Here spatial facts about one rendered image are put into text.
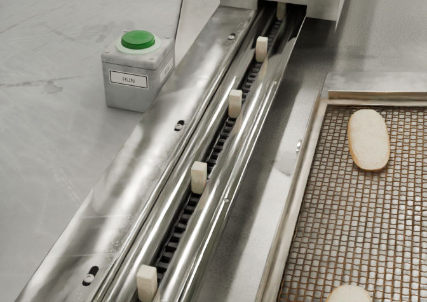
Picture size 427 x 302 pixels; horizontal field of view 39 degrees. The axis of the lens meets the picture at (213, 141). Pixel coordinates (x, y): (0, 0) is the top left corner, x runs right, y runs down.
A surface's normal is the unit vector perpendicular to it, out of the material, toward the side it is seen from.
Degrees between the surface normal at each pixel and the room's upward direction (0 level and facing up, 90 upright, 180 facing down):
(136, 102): 90
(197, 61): 0
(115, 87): 90
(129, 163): 0
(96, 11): 0
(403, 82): 10
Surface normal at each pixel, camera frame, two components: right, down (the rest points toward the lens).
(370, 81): -0.15, -0.82
